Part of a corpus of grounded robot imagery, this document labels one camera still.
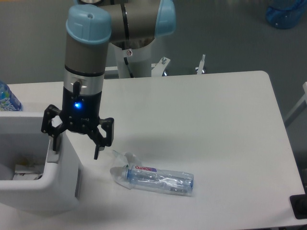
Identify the crumpled clear plastic wrapper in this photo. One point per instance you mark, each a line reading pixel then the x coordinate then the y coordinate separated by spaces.
pixel 122 163

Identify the blue labelled water bottle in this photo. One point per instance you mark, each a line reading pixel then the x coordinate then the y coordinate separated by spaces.
pixel 8 101

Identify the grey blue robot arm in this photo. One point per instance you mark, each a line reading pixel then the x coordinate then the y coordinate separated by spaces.
pixel 91 26

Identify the white push-lid trash can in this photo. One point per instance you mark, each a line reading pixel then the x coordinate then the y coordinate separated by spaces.
pixel 57 189

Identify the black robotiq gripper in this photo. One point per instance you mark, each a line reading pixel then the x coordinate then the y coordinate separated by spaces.
pixel 79 114

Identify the large blue water jug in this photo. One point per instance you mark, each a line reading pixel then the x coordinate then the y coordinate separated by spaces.
pixel 285 14

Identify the black device at table edge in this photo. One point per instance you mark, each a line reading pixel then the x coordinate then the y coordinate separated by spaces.
pixel 299 206

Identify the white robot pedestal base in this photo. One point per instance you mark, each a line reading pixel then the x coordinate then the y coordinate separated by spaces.
pixel 134 60

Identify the trash inside the can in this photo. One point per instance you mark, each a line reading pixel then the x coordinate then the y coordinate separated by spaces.
pixel 29 167

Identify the crushed clear plastic bottle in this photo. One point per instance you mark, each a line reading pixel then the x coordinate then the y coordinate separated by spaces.
pixel 160 181

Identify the white frame at right edge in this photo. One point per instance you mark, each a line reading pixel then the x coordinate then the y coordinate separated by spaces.
pixel 297 109

